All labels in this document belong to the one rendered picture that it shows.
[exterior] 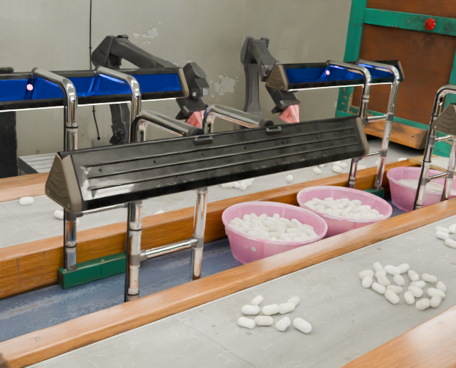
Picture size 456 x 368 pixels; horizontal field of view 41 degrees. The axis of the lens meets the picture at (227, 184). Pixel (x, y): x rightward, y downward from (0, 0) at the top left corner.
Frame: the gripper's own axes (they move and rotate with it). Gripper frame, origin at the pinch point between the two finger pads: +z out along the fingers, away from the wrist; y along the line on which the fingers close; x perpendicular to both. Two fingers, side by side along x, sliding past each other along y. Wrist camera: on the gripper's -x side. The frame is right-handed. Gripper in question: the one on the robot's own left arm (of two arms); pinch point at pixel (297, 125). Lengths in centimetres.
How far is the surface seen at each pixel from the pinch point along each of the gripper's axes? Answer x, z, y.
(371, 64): -34.8, 2.0, 4.7
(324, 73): -29.8, 0.7, -13.0
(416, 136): -13.3, 19.4, 41.2
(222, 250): -10, 41, -66
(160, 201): -1, 19, -69
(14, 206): 9, 8, -104
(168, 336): -35, 61, -107
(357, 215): -23, 46, -27
